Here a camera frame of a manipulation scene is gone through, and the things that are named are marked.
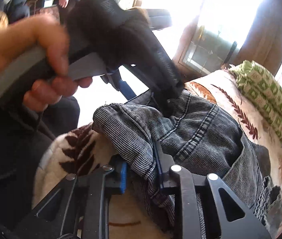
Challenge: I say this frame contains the grey denim pants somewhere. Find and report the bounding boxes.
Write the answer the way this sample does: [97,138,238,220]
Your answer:
[92,90,282,234]

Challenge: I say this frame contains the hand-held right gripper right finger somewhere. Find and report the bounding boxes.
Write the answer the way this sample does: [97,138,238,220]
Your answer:
[153,141,272,239]

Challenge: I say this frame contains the green patterned folded quilt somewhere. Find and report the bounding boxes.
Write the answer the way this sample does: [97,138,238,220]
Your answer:
[228,60,282,146]

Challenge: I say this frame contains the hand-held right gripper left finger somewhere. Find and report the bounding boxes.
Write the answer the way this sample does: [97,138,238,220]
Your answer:
[14,161,128,239]

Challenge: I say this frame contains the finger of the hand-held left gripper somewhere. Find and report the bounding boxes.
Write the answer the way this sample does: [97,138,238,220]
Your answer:
[100,65,149,100]
[156,65,185,115]

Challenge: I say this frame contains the brown wooden panel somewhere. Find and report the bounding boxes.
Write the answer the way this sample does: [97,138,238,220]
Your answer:
[238,12,282,80]

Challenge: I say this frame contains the glass fronted cabinet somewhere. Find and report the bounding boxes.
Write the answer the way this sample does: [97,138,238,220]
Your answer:
[176,17,240,76]

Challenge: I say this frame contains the person's dark clothing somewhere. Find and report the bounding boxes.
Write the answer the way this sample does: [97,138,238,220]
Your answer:
[0,75,81,229]

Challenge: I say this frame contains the person's left hand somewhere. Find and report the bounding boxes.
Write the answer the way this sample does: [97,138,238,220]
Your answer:
[0,17,93,112]

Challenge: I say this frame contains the leaf print fleece blanket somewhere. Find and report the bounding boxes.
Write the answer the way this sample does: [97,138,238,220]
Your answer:
[32,70,282,239]

